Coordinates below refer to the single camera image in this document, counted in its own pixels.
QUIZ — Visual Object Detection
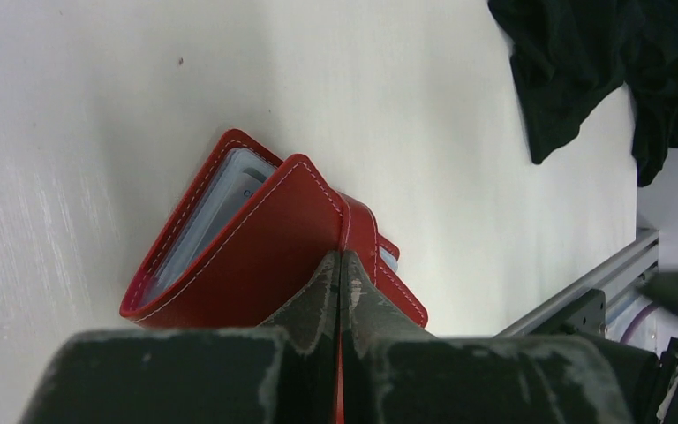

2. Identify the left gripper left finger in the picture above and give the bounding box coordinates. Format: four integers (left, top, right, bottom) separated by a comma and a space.
21, 252, 339, 423

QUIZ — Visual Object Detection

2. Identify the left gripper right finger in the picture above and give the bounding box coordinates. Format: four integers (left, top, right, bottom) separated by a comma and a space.
340, 252, 633, 423

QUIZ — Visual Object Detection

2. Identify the red card holder wallet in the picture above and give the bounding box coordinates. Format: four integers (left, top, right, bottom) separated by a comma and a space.
120, 129, 428, 423

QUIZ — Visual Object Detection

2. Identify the black clothes pile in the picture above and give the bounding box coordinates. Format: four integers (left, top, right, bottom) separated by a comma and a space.
488, 1, 678, 187

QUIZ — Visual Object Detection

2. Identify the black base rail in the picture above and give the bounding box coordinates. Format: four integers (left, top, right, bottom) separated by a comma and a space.
531, 289, 606, 337

